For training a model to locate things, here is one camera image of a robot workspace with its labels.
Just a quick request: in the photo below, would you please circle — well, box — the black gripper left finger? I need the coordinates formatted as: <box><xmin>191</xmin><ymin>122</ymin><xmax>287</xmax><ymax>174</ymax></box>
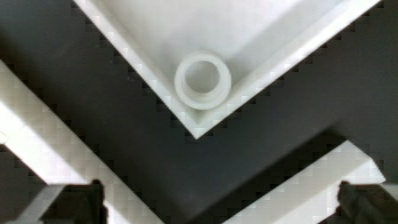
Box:
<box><xmin>12</xmin><ymin>179</ymin><xmax>109</xmax><ymax>224</ymax></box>

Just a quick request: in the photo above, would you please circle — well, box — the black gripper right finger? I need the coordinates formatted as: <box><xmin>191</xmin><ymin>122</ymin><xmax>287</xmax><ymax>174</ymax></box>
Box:
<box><xmin>321</xmin><ymin>181</ymin><xmax>398</xmax><ymax>224</ymax></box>

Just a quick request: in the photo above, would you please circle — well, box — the white square tabletop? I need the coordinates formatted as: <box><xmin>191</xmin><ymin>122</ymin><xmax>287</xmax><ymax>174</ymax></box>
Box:
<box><xmin>72</xmin><ymin>0</ymin><xmax>379</xmax><ymax>137</ymax></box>

